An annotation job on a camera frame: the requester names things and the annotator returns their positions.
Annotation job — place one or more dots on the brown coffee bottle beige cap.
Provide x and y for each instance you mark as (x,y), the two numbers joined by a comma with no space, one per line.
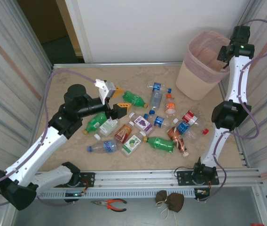
(177,139)

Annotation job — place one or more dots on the purple grape label bottle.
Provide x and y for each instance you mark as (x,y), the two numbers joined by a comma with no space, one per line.
(143,123)

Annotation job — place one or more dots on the small red object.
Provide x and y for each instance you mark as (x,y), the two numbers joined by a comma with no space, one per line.
(255,224)

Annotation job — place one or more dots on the aluminium mounting rail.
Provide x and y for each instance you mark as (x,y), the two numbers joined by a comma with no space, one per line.
(135,177)

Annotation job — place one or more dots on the blue label bottle white cap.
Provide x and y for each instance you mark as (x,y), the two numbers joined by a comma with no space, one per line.
(182,127)

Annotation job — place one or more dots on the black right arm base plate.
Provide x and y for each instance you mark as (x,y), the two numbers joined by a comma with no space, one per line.
(182,175)

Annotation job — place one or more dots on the blue label water bottle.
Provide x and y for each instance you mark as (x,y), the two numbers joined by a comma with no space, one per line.
(106,146)

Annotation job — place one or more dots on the clear bottle grey-blue label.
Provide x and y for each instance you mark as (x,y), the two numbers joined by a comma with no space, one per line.
(156,99)

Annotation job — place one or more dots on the aluminium table edge rail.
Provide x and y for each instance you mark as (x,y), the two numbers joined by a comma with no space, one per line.
(117,64)

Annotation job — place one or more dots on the short pepsi bottle blue cap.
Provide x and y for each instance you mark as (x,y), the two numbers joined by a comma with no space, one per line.
(159,121)

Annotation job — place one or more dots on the red label bottle red cap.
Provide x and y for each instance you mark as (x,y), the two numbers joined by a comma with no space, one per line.
(190,117)

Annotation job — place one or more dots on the brown wooden door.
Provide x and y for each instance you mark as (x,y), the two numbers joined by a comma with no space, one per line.
(44,21)

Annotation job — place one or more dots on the pink plastic bin liner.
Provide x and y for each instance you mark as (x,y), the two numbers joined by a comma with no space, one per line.
(201,47)

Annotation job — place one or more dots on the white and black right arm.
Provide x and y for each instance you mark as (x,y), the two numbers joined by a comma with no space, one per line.
(235,77)

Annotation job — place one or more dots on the green soda bottle yellow cap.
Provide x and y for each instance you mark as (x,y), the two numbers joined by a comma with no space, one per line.
(93,123)
(133,98)
(160,143)

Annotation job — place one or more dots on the beige ribbed waste bin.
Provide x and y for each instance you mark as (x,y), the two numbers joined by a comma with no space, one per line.
(192,84)

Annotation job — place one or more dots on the lime label bottle white cap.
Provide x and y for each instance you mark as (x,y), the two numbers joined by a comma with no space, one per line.
(131,143)

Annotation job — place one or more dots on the white green label bottle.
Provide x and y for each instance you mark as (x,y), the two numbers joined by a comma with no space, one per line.
(108,126)

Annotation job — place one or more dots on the red tea label bottle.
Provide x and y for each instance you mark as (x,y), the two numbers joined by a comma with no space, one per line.
(123,133)

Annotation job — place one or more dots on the long pepsi bottle blue cap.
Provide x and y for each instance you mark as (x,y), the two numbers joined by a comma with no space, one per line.
(157,86)

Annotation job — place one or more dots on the orange label bottle orange cap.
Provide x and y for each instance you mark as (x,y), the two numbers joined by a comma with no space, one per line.
(170,106)

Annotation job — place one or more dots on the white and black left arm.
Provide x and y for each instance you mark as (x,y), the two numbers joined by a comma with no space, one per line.
(34,153)

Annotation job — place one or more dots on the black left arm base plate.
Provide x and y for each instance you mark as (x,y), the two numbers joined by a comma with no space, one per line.
(88,176)

